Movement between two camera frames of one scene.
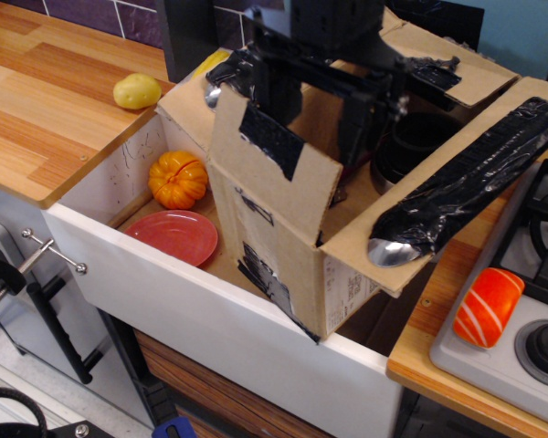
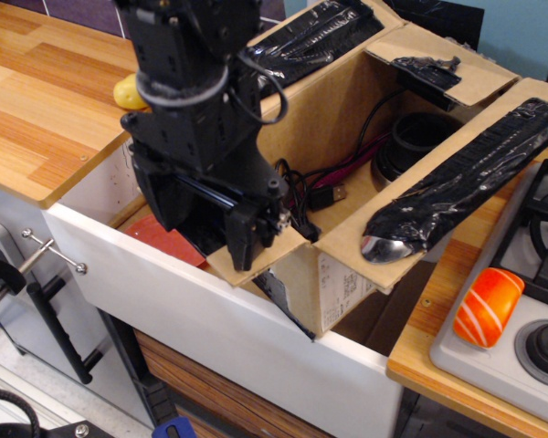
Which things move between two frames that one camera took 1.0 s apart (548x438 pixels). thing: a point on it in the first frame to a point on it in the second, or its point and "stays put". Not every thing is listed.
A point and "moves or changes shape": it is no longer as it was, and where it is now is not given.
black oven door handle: (41, 296) stays put
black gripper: (374, 88) to (220, 147)
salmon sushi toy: (487, 307) stays put
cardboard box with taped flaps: (280, 196) moves or changes shape
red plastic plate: (183, 234) stays put
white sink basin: (216, 312) stays put
